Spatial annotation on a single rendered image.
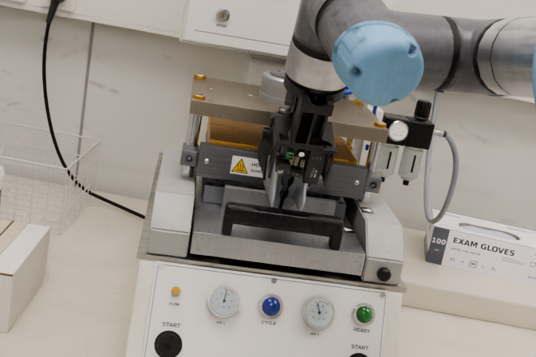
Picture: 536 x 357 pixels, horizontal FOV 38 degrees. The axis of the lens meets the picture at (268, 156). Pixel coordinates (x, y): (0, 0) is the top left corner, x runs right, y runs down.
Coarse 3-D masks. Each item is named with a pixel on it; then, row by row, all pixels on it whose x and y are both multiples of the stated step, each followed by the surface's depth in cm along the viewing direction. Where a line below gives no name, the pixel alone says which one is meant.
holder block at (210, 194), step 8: (208, 184) 105; (216, 184) 106; (224, 184) 106; (208, 192) 105; (216, 192) 105; (208, 200) 105; (216, 200) 105; (336, 200) 108; (344, 200) 109; (336, 208) 107; (344, 208) 107; (344, 216) 107
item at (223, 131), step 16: (208, 128) 113; (224, 128) 110; (240, 128) 112; (256, 128) 114; (224, 144) 103; (240, 144) 104; (256, 144) 105; (336, 144) 113; (336, 160) 105; (352, 160) 106
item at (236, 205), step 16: (240, 208) 94; (256, 208) 95; (272, 208) 95; (224, 224) 94; (240, 224) 95; (256, 224) 95; (272, 224) 95; (288, 224) 95; (304, 224) 95; (320, 224) 95; (336, 224) 96; (336, 240) 96
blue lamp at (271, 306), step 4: (264, 300) 96; (268, 300) 95; (272, 300) 95; (276, 300) 96; (264, 304) 95; (268, 304) 95; (272, 304) 95; (276, 304) 95; (280, 304) 96; (264, 308) 95; (268, 308) 95; (272, 308) 95; (276, 308) 95; (264, 312) 96; (268, 312) 95; (272, 312) 95; (276, 312) 95
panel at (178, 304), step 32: (160, 288) 95; (192, 288) 95; (256, 288) 96; (288, 288) 97; (320, 288) 98; (352, 288) 98; (160, 320) 94; (192, 320) 95; (224, 320) 95; (256, 320) 96; (288, 320) 96; (352, 320) 97; (384, 320) 98; (192, 352) 94; (224, 352) 95; (256, 352) 95; (288, 352) 96; (320, 352) 96; (352, 352) 97
